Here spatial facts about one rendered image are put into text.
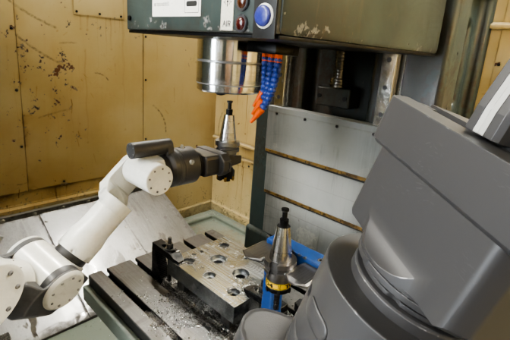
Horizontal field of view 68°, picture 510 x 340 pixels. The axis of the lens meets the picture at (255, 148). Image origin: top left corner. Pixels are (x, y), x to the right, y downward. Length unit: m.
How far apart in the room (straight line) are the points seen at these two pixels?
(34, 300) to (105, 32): 1.35
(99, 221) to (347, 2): 0.61
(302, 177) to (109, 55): 1.05
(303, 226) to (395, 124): 1.26
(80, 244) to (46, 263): 0.06
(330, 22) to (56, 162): 1.46
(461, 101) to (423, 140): 1.32
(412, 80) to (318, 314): 1.04
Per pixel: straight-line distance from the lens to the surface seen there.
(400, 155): 0.18
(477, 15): 1.49
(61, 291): 0.78
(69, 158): 1.89
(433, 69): 1.17
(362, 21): 0.76
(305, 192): 1.38
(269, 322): 0.23
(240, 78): 0.87
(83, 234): 0.81
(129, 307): 1.18
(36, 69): 1.78
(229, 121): 0.95
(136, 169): 0.82
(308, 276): 0.74
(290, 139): 1.37
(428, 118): 0.17
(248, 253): 0.79
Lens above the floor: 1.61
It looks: 15 degrees down
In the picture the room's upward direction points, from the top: 4 degrees clockwise
